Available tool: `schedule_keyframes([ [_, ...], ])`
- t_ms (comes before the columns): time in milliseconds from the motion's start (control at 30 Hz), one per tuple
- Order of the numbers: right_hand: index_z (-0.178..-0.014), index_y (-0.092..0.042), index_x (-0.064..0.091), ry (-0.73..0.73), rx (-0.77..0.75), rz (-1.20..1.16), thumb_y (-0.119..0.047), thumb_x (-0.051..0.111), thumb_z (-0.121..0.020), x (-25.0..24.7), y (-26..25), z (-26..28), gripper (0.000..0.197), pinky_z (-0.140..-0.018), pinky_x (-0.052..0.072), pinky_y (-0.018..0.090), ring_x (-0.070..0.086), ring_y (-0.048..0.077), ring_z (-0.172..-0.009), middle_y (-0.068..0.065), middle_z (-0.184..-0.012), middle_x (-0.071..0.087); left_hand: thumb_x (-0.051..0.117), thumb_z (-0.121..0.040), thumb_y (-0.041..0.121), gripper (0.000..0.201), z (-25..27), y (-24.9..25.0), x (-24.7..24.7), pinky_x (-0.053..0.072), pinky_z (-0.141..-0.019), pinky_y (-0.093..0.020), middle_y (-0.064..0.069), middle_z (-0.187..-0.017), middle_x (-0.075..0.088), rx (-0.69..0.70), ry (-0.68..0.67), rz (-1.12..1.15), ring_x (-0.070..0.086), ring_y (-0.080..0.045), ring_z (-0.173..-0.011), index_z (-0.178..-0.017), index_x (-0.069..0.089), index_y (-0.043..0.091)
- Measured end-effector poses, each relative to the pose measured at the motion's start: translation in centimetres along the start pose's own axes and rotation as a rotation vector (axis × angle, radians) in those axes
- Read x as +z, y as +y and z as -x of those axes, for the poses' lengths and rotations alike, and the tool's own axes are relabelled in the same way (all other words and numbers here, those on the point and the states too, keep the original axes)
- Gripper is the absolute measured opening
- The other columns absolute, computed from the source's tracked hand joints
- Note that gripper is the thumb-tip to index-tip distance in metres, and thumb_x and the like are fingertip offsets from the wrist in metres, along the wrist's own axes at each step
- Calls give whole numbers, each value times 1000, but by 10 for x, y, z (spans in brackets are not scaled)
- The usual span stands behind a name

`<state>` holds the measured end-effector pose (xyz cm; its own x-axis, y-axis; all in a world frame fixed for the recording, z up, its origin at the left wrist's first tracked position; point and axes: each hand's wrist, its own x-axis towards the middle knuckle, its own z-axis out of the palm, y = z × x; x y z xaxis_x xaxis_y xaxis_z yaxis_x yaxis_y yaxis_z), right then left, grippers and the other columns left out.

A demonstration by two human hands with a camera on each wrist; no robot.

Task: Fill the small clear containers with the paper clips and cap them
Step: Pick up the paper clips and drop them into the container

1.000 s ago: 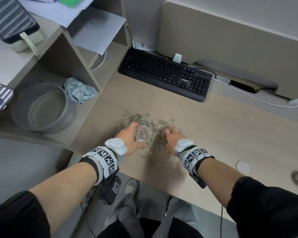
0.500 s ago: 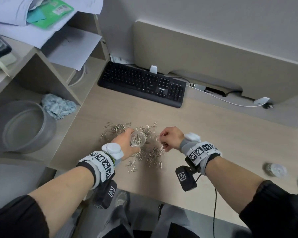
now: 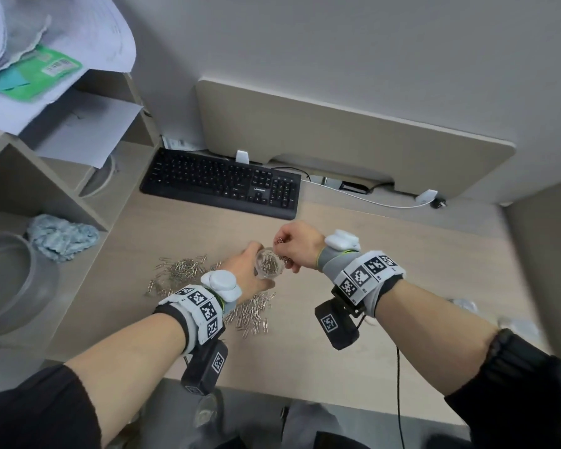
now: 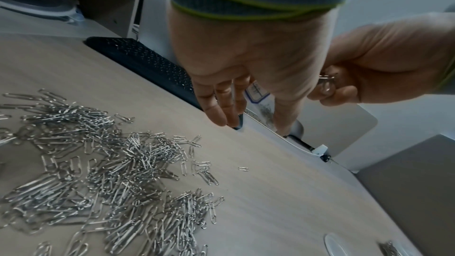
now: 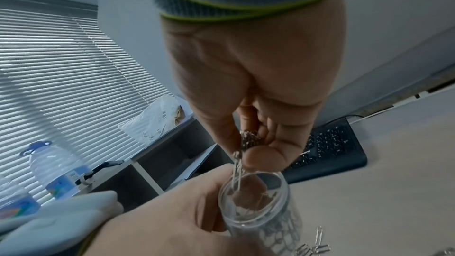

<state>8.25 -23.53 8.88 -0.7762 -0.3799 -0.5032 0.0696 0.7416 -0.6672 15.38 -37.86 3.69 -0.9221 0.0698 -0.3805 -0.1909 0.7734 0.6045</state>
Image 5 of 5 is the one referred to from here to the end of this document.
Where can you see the white window blinds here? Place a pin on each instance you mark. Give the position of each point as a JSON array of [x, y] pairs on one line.
[[71, 80]]

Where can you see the beige desk divider panel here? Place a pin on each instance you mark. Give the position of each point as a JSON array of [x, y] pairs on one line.
[[391, 24]]

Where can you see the pile of silver paper clips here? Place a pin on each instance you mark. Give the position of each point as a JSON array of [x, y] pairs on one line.
[[320, 235]]

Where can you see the white crumpled plastic bag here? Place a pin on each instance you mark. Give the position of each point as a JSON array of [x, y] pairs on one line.
[[156, 120]]

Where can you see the person's left hand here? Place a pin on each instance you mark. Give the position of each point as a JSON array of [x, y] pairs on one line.
[[160, 221]]

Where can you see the clear jar with label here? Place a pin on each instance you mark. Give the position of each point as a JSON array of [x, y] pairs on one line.
[[270, 221]]

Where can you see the person's right hand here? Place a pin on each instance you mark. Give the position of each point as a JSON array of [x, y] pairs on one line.
[[266, 66]]

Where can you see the large clear water bottle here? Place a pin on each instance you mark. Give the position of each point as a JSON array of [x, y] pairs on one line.
[[16, 201], [57, 167]]

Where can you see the black keyboard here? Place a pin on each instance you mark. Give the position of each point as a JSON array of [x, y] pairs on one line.
[[337, 148]]

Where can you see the white round tracker puck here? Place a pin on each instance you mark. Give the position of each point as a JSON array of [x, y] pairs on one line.
[[53, 226]]

